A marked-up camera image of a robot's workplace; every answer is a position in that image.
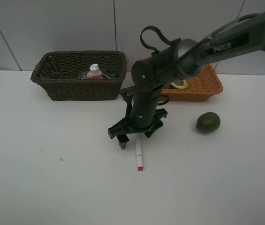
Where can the pink bottle white cap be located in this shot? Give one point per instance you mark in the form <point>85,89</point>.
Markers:
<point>94,72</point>

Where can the blue whiteboard eraser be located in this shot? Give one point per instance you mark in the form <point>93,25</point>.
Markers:
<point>107,74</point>

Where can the dark green lime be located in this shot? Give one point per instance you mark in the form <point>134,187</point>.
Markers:
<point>208,122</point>

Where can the white marker pink cap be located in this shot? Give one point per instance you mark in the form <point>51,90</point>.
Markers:
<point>139,157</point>

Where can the orange wicker basket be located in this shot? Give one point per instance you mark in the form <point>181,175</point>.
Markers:
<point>199,88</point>

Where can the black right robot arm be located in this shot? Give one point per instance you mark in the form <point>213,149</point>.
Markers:
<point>183,59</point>

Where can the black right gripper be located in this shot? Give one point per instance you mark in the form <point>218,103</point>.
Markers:
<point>142,116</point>

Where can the halved avocado with pit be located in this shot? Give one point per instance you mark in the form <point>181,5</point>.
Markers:
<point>180,85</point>

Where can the dark brown wicker basket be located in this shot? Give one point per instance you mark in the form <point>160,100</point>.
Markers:
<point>60,75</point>

